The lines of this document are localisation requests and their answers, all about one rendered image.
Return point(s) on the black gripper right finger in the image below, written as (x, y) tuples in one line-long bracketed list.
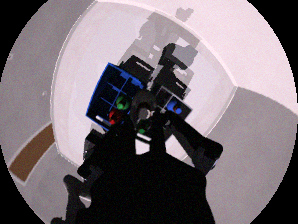
[(203, 151)]

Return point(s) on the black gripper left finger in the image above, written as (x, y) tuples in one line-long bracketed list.
[(109, 151)]

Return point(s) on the blue bottle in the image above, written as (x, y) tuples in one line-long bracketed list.
[(174, 105)]

